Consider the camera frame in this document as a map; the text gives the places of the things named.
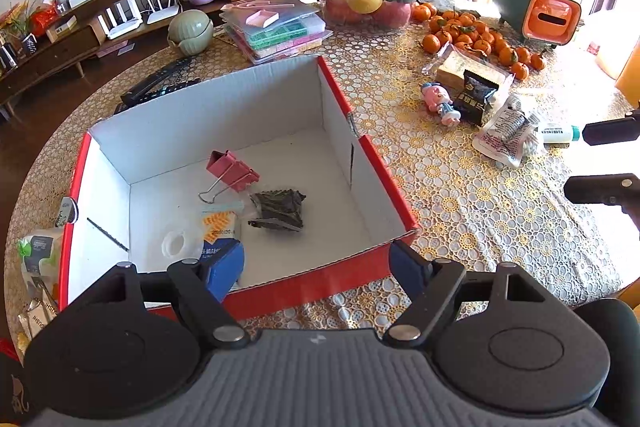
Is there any clear-wrapped bread cake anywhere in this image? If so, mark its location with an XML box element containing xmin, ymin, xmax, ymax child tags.
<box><xmin>421</xmin><ymin>44</ymin><xmax>516</xmax><ymax>95</ymax></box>

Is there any blue and white packet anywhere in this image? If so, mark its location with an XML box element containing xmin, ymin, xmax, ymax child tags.
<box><xmin>200</xmin><ymin>204</ymin><xmax>246</xmax><ymax>258</ymax></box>

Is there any red apple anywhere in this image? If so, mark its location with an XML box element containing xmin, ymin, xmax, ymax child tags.
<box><xmin>325</xmin><ymin>0</ymin><xmax>358</xmax><ymax>25</ymax></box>
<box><xmin>372</xmin><ymin>0</ymin><xmax>413</xmax><ymax>29</ymax></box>

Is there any clear tape roll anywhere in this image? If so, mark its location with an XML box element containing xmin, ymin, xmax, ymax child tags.
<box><xmin>161</xmin><ymin>229</ymin><xmax>201</xmax><ymax>260</ymax></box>

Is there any green ceramic pot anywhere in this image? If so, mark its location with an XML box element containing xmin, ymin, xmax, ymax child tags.
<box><xmin>167</xmin><ymin>9</ymin><xmax>215</xmax><ymax>56</ymax></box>

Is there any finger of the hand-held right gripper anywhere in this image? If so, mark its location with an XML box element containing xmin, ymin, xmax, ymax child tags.
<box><xmin>564</xmin><ymin>173</ymin><xmax>640</xmax><ymax>210</ymax></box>
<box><xmin>582</xmin><ymin>109</ymin><xmax>640</xmax><ymax>146</ymax></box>

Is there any dark wooden tv cabinet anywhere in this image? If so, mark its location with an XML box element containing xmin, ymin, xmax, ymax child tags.
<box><xmin>0</xmin><ymin>0</ymin><xmax>236</xmax><ymax>108</ymax></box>

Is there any stack of plastic cases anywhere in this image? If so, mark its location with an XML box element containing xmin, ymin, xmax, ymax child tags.
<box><xmin>220</xmin><ymin>0</ymin><xmax>335</xmax><ymax>66</ymax></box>

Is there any red round object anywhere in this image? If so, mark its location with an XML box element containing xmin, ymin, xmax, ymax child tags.
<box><xmin>0</xmin><ymin>338</ymin><xmax>23</xmax><ymax>365</ymax></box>

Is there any pile of mandarins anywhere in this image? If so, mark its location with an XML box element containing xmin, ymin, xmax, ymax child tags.
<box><xmin>411</xmin><ymin>3</ymin><xmax>547</xmax><ymax>82</ymax></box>

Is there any green and orange tissue box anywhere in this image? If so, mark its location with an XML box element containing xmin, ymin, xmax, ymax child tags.
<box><xmin>492</xmin><ymin>0</ymin><xmax>583</xmax><ymax>50</ymax></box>

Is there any red cardboard box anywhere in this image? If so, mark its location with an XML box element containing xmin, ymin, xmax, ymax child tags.
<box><xmin>57</xmin><ymin>54</ymin><xmax>420</xmax><ymax>323</ymax></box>

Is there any black snack packet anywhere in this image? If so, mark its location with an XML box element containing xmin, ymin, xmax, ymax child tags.
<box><xmin>451</xmin><ymin>69</ymin><xmax>499</xmax><ymax>126</ymax></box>

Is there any small white router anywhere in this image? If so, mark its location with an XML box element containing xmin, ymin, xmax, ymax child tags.
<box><xmin>142</xmin><ymin>0</ymin><xmax>181</xmax><ymax>25</ymax></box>

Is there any green and white pouch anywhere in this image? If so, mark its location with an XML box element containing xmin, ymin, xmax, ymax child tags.
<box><xmin>17</xmin><ymin>229</ymin><xmax>66</xmax><ymax>303</ymax></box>

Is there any silver snack packet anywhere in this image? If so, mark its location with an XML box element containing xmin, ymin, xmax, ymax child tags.
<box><xmin>17</xmin><ymin>297</ymin><xmax>61</xmax><ymax>343</ymax></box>

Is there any red binder clip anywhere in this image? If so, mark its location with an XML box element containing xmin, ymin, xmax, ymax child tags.
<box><xmin>199</xmin><ymin>150</ymin><xmax>261</xmax><ymax>204</ymax></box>

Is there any yellow chair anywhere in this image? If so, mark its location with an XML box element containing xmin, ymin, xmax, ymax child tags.
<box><xmin>614</xmin><ymin>52</ymin><xmax>640</xmax><ymax>100</ymax></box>

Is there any large white router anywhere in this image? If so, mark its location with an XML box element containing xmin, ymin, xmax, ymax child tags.
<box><xmin>97</xmin><ymin>0</ymin><xmax>143</xmax><ymax>40</ymax></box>

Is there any white printed pouch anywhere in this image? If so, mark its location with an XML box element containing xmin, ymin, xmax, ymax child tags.
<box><xmin>472</xmin><ymin>93</ymin><xmax>547</xmax><ymax>169</ymax></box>

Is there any pink plastic tray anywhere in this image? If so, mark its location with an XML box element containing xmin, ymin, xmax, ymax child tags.
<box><xmin>245</xmin><ymin>7</ymin><xmax>281</xmax><ymax>28</ymax></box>

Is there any red gift packet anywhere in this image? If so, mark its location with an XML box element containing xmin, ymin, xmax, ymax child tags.
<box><xmin>27</xmin><ymin>4</ymin><xmax>61</xmax><ymax>35</ymax></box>

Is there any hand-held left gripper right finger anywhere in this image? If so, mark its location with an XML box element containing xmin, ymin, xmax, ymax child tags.
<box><xmin>384</xmin><ymin>239</ymin><xmax>553</xmax><ymax>350</ymax></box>

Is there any black crinkled packet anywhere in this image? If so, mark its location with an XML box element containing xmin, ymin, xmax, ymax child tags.
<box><xmin>248</xmin><ymin>188</ymin><xmax>307</xmax><ymax>233</ymax></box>

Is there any white bottle teal cap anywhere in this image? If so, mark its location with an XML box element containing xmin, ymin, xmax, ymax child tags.
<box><xmin>539</xmin><ymin>123</ymin><xmax>583</xmax><ymax>144</ymax></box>

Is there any orange flower bunch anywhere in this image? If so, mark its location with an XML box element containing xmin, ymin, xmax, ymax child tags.
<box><xmin>0</xmin><ymin>0</ymin><xmax>51</xmax><ymax>38</ymax></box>

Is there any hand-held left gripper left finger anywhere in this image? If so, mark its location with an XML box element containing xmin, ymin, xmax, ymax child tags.
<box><xmin>62</xmin><ymin>241</ymin><xmax>251</xmax><ymax>351</ymax></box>

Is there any pink pig figurine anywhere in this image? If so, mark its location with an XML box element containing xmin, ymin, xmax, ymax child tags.
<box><xmin>420</xmin><ymin>82</ymin><xmax>462</xmax><ymax>126</ymax></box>

